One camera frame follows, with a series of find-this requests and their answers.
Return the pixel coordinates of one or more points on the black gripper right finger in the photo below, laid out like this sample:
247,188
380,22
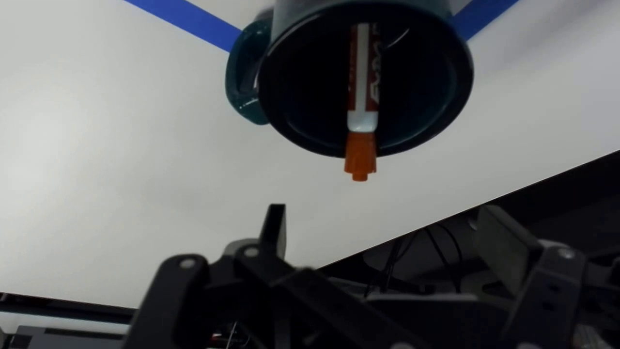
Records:
553,291

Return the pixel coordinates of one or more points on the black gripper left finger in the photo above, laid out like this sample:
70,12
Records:
251,285

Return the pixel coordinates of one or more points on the orange expo marker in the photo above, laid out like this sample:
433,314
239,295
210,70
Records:
363,101

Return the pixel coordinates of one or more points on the dark teal mug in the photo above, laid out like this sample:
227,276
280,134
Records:
322,72

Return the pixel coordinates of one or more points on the blue tape strip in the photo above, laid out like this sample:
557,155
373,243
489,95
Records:
193,20
479,14

